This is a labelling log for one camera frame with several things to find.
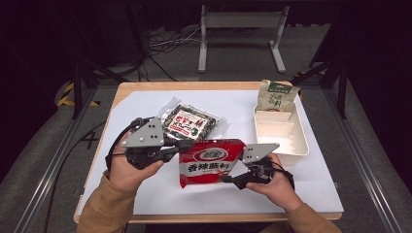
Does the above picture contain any red snack packet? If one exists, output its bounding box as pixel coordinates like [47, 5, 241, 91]
[178, 138, 247, 189]

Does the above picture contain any black floor cable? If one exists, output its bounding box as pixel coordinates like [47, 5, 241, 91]
[43, 120, 108, 233]

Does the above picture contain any beige green-topped packet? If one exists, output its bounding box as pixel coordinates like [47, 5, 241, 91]
[257, 79, 301, 114]

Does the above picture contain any person's left hand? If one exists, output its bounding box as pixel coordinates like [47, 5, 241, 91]
[107, 132, 165, 192]

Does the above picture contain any white divided plastic container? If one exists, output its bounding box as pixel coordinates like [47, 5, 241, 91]
[253, 101, 310, 166]

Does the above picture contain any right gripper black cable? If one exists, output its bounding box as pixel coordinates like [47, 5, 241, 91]
[270, 159, 296, 192]

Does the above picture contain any yellow black hazard tape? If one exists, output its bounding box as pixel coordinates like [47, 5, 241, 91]
[56, 82, 101, 108]

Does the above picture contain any clear dark seaweed packet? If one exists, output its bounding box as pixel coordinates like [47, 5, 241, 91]
[156, 96, 230, 143]

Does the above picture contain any bundle of floor cables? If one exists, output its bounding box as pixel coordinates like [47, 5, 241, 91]
[135, 26, 203, 83]

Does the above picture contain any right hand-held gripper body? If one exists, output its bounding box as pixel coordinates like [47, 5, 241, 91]
[241, 142, 281, 186]

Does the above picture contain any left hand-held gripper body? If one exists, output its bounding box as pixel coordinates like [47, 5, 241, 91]
[120, 116, 180, 171]

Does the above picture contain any aluminium floor rail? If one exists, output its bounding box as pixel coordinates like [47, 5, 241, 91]
[12, 86, 99, 233]
[323, 86, 406, 233]

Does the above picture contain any person's right hand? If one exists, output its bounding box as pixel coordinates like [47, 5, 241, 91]
[245, 152, 304, 214]

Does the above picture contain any white metal stand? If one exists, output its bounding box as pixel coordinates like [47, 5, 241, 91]
[197, 4, 291, 74]

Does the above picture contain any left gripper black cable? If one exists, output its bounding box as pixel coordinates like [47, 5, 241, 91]
[104, 116, 155, 170]

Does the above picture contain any white table mat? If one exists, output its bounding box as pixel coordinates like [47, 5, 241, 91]
[77, 89, 345, 217]

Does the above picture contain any black metal stand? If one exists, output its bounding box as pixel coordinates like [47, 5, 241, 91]
[68, 57, 131, 120]
[289, 57, 350, 120]

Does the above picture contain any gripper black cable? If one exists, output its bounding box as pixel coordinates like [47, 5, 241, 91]
[104, 116, 155, 170]
[270, 159, 296, 192]

